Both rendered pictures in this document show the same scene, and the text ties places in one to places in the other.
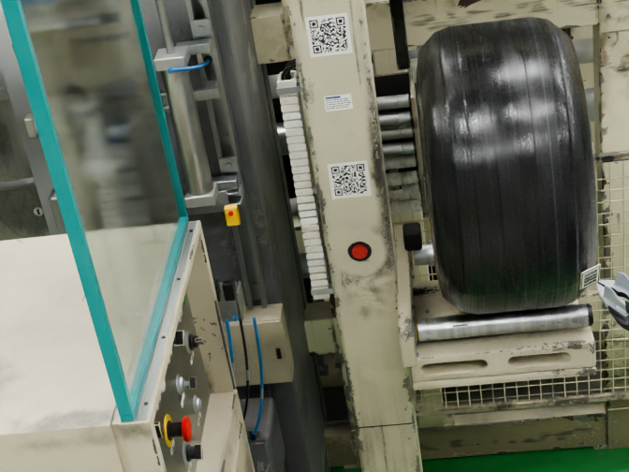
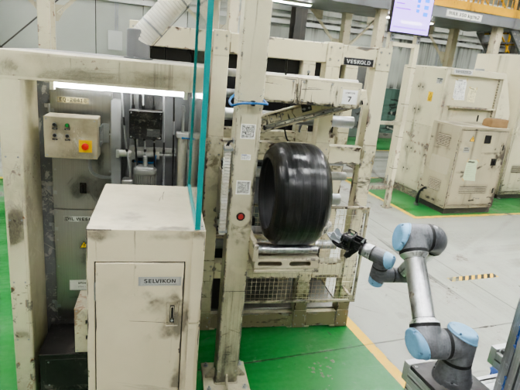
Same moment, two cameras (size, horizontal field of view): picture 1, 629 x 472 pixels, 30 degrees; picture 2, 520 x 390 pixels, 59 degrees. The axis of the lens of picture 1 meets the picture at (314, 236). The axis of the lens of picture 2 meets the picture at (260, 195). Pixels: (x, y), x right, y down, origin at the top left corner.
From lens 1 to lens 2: 0.74 m
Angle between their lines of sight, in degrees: 23
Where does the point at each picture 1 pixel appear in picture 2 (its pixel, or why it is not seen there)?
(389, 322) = (245, 247)
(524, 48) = (310, 148)
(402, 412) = (241, 285)
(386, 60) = not seen: hidden behind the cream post
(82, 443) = (176, 237)
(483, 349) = (281, 258)
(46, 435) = (162, 232)
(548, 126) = (320, 172)
